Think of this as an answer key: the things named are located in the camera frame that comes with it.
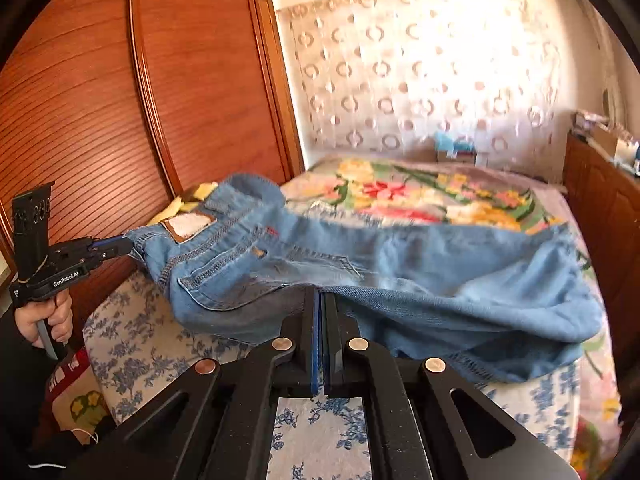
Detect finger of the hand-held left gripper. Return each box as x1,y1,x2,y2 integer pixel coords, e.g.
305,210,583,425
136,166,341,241
89,235,136,251
89,247,133,264

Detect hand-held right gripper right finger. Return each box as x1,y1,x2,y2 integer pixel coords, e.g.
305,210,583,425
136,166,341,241
322,291,580,480

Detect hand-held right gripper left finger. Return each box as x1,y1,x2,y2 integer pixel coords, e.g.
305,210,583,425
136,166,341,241
65,289,321,480

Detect blue denim pants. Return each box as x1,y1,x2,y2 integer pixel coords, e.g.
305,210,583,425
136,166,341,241
122,172,606,386

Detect person's left forearm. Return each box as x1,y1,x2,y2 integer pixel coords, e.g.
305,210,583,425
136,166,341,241
0,310,101,480

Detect person's left hand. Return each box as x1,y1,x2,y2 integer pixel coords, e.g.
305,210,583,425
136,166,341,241
15,292,75,349

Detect yellow plush toy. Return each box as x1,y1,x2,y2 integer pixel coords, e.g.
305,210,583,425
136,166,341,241
147,182,221,226

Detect printed tote bag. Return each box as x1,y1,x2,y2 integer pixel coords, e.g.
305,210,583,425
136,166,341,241
45,347,113,428

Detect wooden slatted wardrobe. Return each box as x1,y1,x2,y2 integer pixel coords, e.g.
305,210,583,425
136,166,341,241
0,0,306,321

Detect colourful floral blanket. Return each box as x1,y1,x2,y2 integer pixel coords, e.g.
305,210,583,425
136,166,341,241
280,155,623,466

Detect small cardboard box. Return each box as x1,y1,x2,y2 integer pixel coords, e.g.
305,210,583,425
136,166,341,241
435,149,478,164

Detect light blue cloth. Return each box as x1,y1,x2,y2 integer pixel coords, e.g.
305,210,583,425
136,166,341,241
432,130,476,153

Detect wooden sideboard cabinet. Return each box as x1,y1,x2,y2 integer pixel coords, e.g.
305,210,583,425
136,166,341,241
562,130,640,361

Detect open cardboard box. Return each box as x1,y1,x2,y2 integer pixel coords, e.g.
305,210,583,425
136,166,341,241
592,125,627,161

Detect pile of papers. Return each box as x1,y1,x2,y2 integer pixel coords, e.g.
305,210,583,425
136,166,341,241
575,110,608,133

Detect white cable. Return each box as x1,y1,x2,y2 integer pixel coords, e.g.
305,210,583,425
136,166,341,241
27,425,101,471

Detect circle patterned wall curtain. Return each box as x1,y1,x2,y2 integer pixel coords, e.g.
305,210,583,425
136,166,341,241
277,0,576,183

